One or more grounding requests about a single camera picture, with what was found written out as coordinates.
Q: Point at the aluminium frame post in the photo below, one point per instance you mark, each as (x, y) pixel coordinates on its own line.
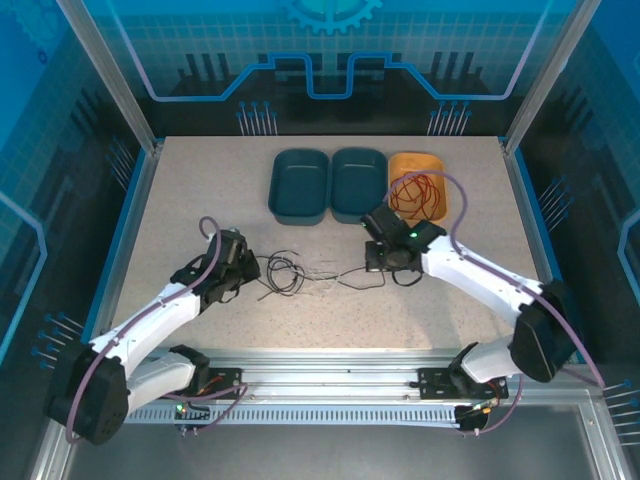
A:
(541, 85)
(120, 85)

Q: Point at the aluminium mounting rail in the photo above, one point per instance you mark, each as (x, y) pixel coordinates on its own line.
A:
(325, 372)

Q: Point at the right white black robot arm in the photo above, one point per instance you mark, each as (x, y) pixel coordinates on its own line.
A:
(480, 275)

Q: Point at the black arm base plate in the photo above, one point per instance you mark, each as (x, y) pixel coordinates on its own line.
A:
(432, 382)
(225, 382)

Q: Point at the aluminium side rail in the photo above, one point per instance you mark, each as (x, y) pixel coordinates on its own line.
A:
(513, 170)
(150, 170)

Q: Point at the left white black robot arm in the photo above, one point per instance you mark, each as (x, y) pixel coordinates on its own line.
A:
(150, 315)

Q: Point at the orange plastic bin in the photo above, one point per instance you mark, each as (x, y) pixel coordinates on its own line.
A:
(415, 162)

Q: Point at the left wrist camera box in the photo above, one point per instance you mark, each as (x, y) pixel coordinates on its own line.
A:
(235, 231)

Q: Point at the teal plastic bin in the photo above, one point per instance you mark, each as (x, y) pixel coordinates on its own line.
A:
(357, 180)
(300, 185)

